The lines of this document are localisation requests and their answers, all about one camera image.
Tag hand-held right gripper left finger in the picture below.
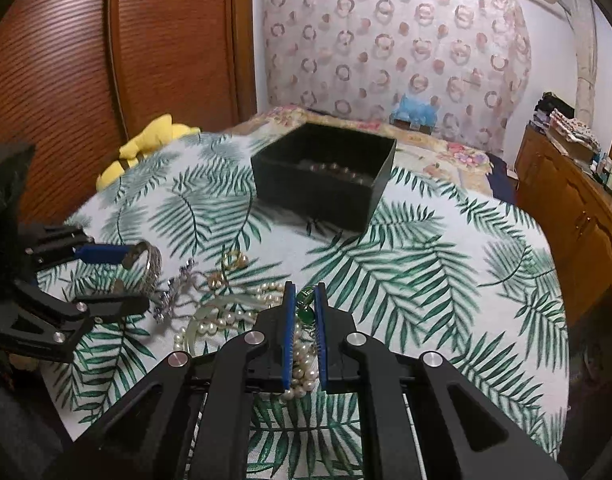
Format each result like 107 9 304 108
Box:
41 281 297 480

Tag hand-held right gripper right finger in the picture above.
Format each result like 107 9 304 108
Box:
313 281 572 480

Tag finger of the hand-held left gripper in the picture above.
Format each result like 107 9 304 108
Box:
21 224 143 273
0 280 152 363

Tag green jade pendant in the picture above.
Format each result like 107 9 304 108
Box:
296 287 318 327

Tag silver mesh bracelet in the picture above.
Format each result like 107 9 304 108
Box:
113 241 163 296

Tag silver chain jewellery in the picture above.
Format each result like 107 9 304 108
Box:
153 259 207 322

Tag white pearl necklace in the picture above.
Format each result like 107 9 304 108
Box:
173 282 319 403

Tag black jewelry box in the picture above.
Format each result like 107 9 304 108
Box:
250 122 398 233

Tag brown bead bracelet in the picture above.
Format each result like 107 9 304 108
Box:
296 160 374 183

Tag green leaf print cloth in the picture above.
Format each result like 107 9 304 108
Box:
38 127 569 480

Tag yellow plush toy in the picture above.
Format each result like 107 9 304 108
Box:
96 114 202 192

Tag wooden slatted wardrobe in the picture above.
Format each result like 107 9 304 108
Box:
0 0 259 226

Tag floral bedspread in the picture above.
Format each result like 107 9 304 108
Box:
233 103 492 196

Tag small brown box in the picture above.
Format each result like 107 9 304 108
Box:
392 117 434 134

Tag blue plush toy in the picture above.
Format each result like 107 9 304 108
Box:
390 92 439 123

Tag wooden sideboard cabinet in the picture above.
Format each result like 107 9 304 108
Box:
513 125 612 321

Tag sheer circle pattern curtain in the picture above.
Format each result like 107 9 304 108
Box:
261 0 532 153

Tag floral folded cloth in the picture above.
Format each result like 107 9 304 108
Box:
548 110 601 148

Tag row of cosmetic bottles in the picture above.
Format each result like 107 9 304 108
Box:
588 152 612 207

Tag tied beige curtain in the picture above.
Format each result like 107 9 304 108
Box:
568 0 601 121

